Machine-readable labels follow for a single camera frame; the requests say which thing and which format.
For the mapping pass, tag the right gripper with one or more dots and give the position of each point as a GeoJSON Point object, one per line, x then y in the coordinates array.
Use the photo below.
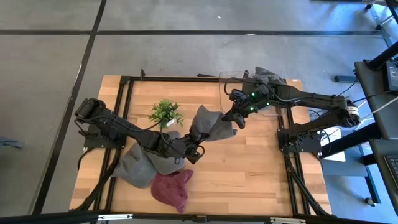
{"type": "Point", "coordinates": [244, 99]}

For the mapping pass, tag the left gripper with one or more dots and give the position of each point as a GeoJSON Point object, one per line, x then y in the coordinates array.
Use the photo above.
{"type": "Point", "coordinates": [186, 149]}

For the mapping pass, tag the grey baseball cap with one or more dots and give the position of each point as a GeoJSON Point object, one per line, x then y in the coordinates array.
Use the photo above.
{"type": "Point", "coordinates": [211, 121]}
{"type": "Point", "coordinates": [133, 169]}
{"type": "Point", "coordinates": [264, 74]}
{"type": "Point", "coordinates": [168, 165]}

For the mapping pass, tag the maroon baseball cap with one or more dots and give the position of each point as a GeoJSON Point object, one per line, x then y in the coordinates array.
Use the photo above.
{"type": "Point", "coordinates": [171, 189]}

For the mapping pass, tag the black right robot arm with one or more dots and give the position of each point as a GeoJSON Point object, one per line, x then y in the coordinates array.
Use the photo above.
{"type": "Point", "coordinates": [311, 99]}

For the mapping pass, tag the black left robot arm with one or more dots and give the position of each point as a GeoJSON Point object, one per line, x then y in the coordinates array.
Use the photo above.
{"type": "Point", "coordinates": [124, 127]}

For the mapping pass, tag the clear plastic bin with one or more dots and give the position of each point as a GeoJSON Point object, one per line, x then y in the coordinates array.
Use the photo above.
{"type": "Point", "coordinates": [222, 93]}

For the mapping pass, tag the small green potted plant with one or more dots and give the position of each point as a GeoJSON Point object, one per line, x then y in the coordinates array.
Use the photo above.
{"type": "Point", "coordinates": [164, 112]}

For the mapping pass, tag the grey floor foot bar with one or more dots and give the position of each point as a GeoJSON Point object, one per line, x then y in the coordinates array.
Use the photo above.
{"type": "Point", "coordinates": [345, 79]}

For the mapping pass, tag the dark side desk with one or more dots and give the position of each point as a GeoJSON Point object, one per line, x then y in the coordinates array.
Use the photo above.
{"type": "Point", "coordinates": [373, 102]}

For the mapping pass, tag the black crossbar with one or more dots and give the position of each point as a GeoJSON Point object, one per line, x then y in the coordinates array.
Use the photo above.
{"type": "Point", "coordinates": [62, 216]}

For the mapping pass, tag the black power box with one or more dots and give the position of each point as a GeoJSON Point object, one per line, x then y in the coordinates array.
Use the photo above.
{"type": "Point", "coordinates": [392, 76]}

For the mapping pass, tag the black keyboard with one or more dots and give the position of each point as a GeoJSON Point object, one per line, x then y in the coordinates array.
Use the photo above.
{"type": "Point", "coordinates": [392, 169]}

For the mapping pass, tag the grey chair base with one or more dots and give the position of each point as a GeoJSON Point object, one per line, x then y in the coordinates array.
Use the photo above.
{"type": "Point", "coordinates": [377, 18]}

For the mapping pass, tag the black aluminium table frame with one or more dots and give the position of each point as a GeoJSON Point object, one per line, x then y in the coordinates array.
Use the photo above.
{"type": "Point", "coordinates": [130, 93]}

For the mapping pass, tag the black slanted post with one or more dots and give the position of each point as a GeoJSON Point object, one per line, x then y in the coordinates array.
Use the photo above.
{"type": "Point", "coordinates": [384, 56]}

